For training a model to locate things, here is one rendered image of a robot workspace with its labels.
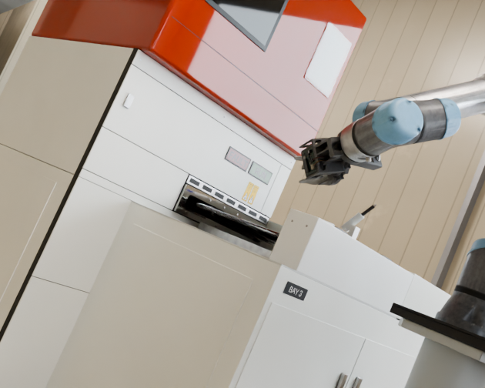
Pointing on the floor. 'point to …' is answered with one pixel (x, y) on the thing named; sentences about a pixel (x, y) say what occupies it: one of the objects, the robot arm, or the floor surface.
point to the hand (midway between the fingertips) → (309, 172)
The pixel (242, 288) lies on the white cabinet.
